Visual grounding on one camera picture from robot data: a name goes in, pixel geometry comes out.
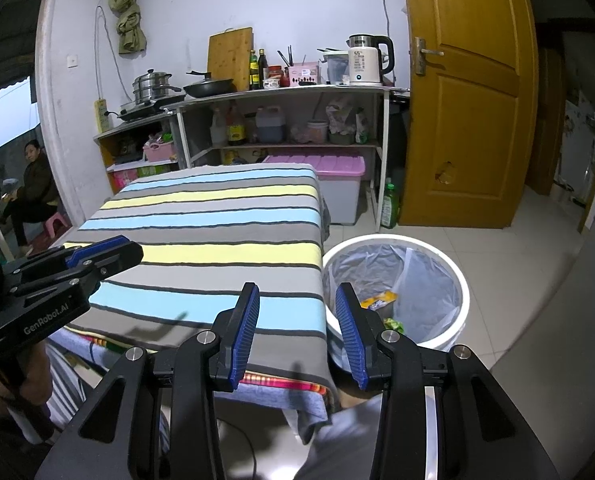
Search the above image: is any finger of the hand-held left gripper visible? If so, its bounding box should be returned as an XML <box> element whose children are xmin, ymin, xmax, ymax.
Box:
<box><xmin>14</xmin><ymin>235</ymin><xmax>129</xmax><ymax>276</ymax></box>
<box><xmin>10</xmin><ymin>241</ymin><xmax>144</xmax><ymax>306</ymax></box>

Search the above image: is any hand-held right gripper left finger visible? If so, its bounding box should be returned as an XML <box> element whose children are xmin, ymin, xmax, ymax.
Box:
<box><xmin>34</xmin><ymin>282</ymin><xmax>260</xmax><ymax>480</ymax></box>

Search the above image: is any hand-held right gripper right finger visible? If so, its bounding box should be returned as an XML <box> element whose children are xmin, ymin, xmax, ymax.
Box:
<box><xmin>335</xmin><ymin>282</ymin><xmax>561</xmax><ymax>480</ymax></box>

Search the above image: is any long yellow snack packet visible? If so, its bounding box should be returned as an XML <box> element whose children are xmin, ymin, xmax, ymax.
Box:
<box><xmin>360</xmin><ymin>291</ymin><xmax>399</xmax><ymax>311</ymax></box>

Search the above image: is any clear bin liner bag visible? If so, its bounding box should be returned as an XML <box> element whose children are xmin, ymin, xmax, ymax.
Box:
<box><xmin>327</xmin><ymin>241</ymin><xmax>464</xmax><ymax>347</ymax></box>

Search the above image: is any white round trash bin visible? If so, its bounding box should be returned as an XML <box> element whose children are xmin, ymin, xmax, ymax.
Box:
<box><xmin>321</xmin><ymin>234</ymin><xmax>471</xmax><ymax>377</ymax></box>

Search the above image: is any person's left hand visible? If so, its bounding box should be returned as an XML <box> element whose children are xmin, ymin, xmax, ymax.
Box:
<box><xmin>0</xmin><ymin>342</ymin><xmax>53</xmax><ymax>413</ymax></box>

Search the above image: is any pink plastic stool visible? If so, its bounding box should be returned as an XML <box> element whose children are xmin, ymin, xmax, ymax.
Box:
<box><xmin>42</xmin><ymin>211</ymin><xmax>73</xmax><ymax>240</ymax></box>

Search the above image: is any colourful striped sheet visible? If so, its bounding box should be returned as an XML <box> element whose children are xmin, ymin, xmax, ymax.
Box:
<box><xmin>80</xmin><ymin>332</ymin><xmax>329</xmax><ymax>398</ymax></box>

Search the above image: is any pink green carton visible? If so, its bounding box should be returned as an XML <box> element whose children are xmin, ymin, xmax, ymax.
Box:
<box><xmin>112</xmin><ymin>167</ymin><xmax>144</xmax><ymax>194</ymax></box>

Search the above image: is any striped blanket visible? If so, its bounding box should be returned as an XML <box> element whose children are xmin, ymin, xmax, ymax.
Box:
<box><xmin>61</xmin><ymin>162</ymin><xmax>329</xmax><ymax>393</ymax></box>

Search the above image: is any wooden shelf unit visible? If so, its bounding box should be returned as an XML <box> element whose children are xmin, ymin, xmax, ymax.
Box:
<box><xmin>93</xmin><ymin>111</ymin><xmax>181</xmax><ymax>197</ymax></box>

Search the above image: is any person's right leg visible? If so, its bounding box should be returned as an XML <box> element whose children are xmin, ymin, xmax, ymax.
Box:
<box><xmin>296</xmin><ymin>394</ymin><xmax>394</xmax><ymax>480</ymax></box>

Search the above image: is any pink plastic basket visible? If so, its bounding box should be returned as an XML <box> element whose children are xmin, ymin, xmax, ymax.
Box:
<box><xmin>142</xmin><ymin>142</ymin><xmax>178</xmax><ymax>164</ymax></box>

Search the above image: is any green plastic bottle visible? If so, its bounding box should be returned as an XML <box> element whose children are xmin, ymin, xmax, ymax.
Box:
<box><xmin>380</xmin><ymin>177</ymin><xmax>401</xmax><ymax>229</ymax></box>

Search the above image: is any pink-lid storage box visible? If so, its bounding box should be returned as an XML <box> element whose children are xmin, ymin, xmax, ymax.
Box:
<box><xmin>262</xmin><ymin>155</ymin><xmax>367</xmax><ymax>226</ymax></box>

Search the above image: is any black induction cooker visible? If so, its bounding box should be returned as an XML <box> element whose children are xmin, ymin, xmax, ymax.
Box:
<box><xmin>117</xmin><ymin>93</ymin><xmax>188</xmax><ymax>121</ymax></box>

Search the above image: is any clear plastic bottle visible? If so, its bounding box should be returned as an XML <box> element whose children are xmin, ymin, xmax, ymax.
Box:
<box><xmin>210</xmin><ymin>107</ymin><xmax>228</xmax><ymax>147</ymax></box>

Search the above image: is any steel steamer pot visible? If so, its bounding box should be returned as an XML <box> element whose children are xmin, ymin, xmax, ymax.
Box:
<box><xmin>132</xmin><ymin>70</ymin><xmax>176</xmax><ymax>106</ymax></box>

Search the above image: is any yellow-label oil bottle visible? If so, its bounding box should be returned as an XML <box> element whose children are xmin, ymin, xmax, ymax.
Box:
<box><xmin>226</xmin><ymin>102</ymin><xmax>246</xmax><ymax>147</ymax></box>

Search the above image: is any black frying pan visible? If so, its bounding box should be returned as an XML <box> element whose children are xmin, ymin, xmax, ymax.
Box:
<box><xmin>183</xmin><ymin>71</ymin><xmax>236</xmax><ymax>100</ymax></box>

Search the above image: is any dark liquid plastic jug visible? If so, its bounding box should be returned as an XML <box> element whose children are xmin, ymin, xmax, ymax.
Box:
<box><xmin>254</xmin><ymin>106</ymin><xmax>286</xmax><ymax>144</ymax></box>

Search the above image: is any wooden cutting board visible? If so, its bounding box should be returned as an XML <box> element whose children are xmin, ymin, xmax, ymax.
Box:
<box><xmin>207</xmin><ymin>27</ymin><xmax>255</xmax><ymax>92</ymax></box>

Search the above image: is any green hanging cloth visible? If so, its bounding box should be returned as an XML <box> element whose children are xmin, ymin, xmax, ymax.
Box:
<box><xmin>108</xmin><ymin>0</ymin><xmax>148</xmax><ymax>55</ymax></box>

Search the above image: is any white metal shelf table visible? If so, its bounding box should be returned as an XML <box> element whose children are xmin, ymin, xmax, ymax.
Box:
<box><xmin>164</xmin><ymin>83</ymin><xmax>411</xmax><ymax>234</ymax></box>

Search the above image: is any yellow wooden door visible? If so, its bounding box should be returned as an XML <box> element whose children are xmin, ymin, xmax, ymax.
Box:
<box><xmin>400</xmin><ymin>0</ymin><xmax>539</xmax><ymax>232</ymax></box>

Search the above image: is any pink utensil holder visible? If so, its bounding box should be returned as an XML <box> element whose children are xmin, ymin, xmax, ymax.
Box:
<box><xmin>287</xmin><ymin>62</ymin><xmax>321</xmax><ymax>87</ymax></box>

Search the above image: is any clear plastic container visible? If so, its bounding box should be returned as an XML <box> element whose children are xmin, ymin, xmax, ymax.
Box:
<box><xmin>322</xmin><ymin>50</ymin><xmax>351</xmax><ymax>85</ymax></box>

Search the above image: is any white electric kettle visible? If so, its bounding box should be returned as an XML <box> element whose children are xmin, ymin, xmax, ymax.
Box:
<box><xmin>347</xmin><ymin>34</ymin><xmax>396</xmax><ymax>86</ymax></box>

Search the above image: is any white refrigerator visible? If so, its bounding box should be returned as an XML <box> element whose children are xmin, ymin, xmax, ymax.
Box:
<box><xmin>552</xmin><ymin>94</ymin><xmax>595</xmax><ymax>241</ymax></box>

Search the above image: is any black floor cable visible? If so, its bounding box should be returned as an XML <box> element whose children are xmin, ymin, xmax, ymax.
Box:
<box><xmin>216</xmin><ymin>419</ymin><xmax>259</xmax><ymax>480</ymax></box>

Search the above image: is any metal door handle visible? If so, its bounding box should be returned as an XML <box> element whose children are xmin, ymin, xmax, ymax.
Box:
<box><xmin>414</xmin><ymin>37</ymin><xmax>446</xmax><ymax>77</ymax></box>

